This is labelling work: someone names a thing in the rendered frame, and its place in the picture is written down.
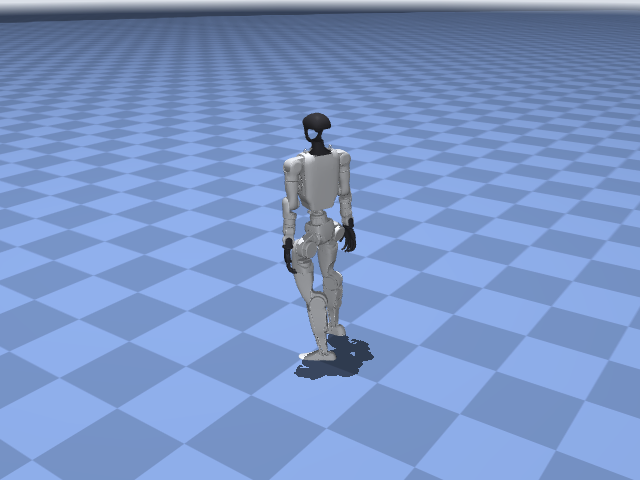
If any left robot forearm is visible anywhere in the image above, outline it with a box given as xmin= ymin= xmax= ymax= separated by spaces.
xmin=282 ymin=198 xmax=297 ymax=245

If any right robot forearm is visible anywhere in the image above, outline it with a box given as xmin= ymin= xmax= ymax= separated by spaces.
xmin=339 ymin=190 xmax=354 ymax=226

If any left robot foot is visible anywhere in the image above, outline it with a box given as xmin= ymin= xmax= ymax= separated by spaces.
xmin=299 ymin=350 xmax=337 ymax=361

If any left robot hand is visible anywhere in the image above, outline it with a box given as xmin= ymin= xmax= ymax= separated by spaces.
xmin=282 ymin=238 xmax=297 ymax=274

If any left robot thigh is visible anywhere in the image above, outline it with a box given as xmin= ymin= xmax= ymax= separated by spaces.
xmin=291 ymin=233 xmax=328 ymax=307

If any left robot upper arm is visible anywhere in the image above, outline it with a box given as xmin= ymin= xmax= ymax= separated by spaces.
xmin=283 ymin=156 xmax=303 ymax=210

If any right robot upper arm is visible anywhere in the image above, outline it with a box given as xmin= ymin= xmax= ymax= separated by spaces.
xmin=335 ymin=149 xmax=351 ymax=196

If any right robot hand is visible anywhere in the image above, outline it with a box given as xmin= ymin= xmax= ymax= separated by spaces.
xmin=339 ymin=218 xmax=356 ymax=252

